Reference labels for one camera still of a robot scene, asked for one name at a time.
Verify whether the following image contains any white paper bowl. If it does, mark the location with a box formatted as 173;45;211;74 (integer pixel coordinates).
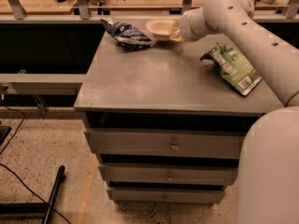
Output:
146;19;175;41

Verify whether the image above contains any green chip bag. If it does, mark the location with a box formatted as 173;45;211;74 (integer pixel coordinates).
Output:
200;42;262;96

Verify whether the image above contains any grey drawer cabinet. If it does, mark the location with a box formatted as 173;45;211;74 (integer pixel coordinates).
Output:
74;18;284;205

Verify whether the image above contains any grey drawer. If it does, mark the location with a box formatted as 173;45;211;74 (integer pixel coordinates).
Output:
107;188;225;204
99;163;236;186
85;129;243;160

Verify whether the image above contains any black floor cable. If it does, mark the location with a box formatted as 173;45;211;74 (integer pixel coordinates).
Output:
0;161;72;224

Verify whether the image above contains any black floor stand bar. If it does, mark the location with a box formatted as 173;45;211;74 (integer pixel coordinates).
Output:
0;165;65;224

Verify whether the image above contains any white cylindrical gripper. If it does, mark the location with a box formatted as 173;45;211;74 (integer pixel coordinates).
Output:
169;7;217;42

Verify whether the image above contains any middle grey drawer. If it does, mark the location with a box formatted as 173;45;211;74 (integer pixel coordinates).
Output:
99;163;236;186

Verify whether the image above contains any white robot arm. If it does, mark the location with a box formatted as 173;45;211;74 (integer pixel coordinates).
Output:
178;0;299;224

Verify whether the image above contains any bottom grey drawer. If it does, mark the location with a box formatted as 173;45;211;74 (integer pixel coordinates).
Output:
107;188;225;204

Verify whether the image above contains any blue chip bag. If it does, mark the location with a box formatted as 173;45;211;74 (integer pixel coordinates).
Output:
101;19;152;49

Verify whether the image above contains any grey metal rail frame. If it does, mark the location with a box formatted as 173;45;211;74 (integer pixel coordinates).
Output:
0;74;87;95

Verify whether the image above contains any top grey drawer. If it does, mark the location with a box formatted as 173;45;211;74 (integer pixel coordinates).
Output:
85;129;243;160

